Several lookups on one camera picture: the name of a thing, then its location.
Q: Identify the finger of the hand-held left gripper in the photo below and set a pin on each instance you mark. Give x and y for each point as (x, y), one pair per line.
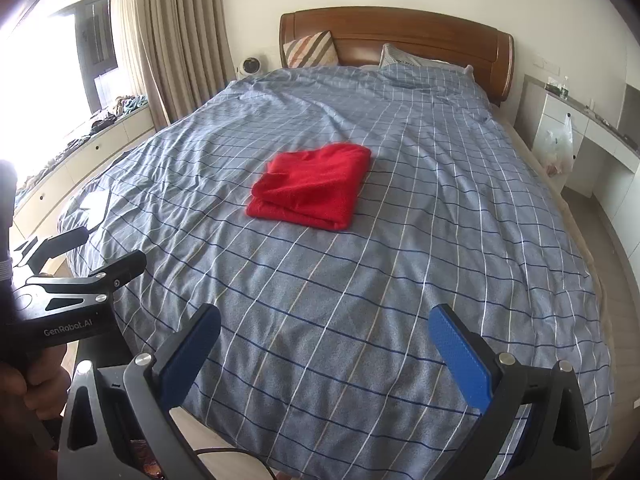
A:
(120, 270)
(55, 245)

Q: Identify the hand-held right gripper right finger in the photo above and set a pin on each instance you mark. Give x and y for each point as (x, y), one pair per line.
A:
(460, 355)

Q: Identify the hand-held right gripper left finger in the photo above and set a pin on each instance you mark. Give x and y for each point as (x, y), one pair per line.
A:
(192, 345)

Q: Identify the red sweater with white rabbit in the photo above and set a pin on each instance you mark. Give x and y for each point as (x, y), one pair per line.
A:
(310, 185)

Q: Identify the pile of clothes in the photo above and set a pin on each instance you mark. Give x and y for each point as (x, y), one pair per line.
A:
(105, 120)

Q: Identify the person's left hand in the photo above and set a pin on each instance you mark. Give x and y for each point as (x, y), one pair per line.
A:
(50, 385)

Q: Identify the white window bench cabinet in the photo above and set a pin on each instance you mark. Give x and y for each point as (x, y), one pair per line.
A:
(100, 150)

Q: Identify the blue checked duvet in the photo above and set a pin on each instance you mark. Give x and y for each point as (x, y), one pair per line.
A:
(350, 310)

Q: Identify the clear plastic bag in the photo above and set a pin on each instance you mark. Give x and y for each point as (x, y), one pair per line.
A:
(557, 145)

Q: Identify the small white round fan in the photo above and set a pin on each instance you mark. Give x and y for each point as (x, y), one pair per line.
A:
(248, 66)

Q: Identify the beige curtain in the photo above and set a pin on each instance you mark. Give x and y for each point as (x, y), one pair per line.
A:
(185, 35)

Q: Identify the white desk with drawers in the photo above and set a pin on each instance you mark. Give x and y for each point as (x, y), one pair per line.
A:
(550, 110)

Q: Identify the small clear bottle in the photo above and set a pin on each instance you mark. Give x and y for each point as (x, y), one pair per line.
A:
(566, 89)

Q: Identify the striped cushion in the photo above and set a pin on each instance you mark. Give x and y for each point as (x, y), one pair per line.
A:
(310, 50)

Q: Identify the grey patterned pillow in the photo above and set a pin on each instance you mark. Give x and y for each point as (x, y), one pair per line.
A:
(400, 56)

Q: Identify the wooden headboard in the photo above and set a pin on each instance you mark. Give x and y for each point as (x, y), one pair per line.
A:
(400, 30)

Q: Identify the beige bed frame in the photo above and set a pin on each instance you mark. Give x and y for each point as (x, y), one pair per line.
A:
(582, 230)

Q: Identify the dark window frame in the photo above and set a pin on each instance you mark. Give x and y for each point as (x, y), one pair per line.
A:
(97, 35)

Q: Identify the white wall socket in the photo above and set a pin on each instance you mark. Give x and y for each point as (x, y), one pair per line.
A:
(545, 63)

